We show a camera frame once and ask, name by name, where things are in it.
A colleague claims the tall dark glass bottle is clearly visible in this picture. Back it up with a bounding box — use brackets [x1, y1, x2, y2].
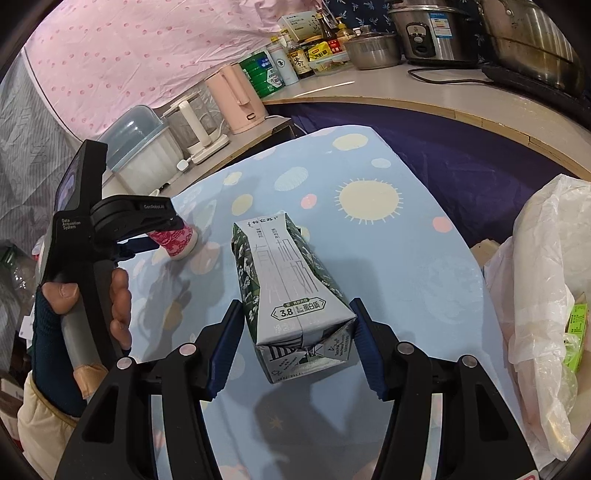
[316, 14, 338, 51]

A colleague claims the bin with white plastic bag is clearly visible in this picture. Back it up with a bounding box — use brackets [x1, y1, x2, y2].
[484, 174, 591, 462]

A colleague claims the dark purple table skirt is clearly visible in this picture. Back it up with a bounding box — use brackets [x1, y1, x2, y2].
[263, 102, 591, 245]

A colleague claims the white bottle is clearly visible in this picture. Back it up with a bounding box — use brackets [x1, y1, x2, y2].
[268, 38, 300, 86]

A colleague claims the navy printed cloth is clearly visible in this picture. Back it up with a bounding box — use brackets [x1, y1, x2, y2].
[323, 0, 398, 38]

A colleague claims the dark sauce bottle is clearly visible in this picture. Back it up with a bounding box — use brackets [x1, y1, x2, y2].
[287, 44, 315, 79]

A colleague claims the glass kettle with white handle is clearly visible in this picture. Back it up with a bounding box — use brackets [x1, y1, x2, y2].
[161, 92, 230, 165]

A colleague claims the green tin can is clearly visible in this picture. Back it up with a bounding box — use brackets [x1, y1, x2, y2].
[239, 52, 284, 99]

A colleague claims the pink dotted cloth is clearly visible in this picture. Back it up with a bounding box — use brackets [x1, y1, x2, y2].
[23, 0, 324, 153]

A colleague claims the pink electric kettle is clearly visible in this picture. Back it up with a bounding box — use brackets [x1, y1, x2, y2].
[204, 62, 267, 136]

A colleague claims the light green paper box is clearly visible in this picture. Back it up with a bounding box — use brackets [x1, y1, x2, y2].
[562, 302, 591, 374]

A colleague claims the black power cable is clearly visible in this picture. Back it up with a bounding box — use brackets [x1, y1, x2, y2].
[406, 67, 497, 86]

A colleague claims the small steel pot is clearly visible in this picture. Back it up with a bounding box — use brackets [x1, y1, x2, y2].
[344, 27, 402, 71]

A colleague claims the red patterned paper cup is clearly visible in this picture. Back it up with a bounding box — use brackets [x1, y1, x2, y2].
[148, 225, 199, 261]

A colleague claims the clear food container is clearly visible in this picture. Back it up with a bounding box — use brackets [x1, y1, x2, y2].
[308, 53, 352, 77]

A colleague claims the pale green paper box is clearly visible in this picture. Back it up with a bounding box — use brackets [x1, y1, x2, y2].
[277, 10, 326, 44]

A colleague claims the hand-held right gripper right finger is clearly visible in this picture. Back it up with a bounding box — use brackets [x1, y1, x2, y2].
[348, 298, 541, 480]

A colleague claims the light blue printed tablecloth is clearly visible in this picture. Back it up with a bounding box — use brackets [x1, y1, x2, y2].
[124, 126, 522, 480]

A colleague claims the black induction cooker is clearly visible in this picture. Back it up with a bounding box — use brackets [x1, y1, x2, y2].
[480, 62, 591, 100]

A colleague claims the dish box with blue lid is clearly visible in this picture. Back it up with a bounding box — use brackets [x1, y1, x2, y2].
[97, 105, 185, 195]

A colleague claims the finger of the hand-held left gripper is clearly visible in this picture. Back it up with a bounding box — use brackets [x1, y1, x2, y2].
[113, 237, 160, 266]
[90, 195, 184, 241]

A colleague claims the large steel steamer pot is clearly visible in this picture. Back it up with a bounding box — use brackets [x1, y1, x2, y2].
[478, 0, 585, 97]

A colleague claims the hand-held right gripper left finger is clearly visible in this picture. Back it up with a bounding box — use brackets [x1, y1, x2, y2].
[55, 300, 245, 480]

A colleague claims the person's left hand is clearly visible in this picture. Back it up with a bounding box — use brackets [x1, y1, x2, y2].
[30, 268, 133, 416]

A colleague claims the steel rice cooker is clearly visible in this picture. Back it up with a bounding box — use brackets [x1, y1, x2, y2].
[388, 0, 481, 65]

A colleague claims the grey striped cloth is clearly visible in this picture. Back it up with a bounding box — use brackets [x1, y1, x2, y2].
[0, 60, 88, 241]

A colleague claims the clear plastic bottle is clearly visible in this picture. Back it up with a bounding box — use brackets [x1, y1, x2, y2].
[0, 244, 38, 287]

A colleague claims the green and white milk carton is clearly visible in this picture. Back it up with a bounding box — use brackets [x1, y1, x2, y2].
[231, 211, 357, 385]

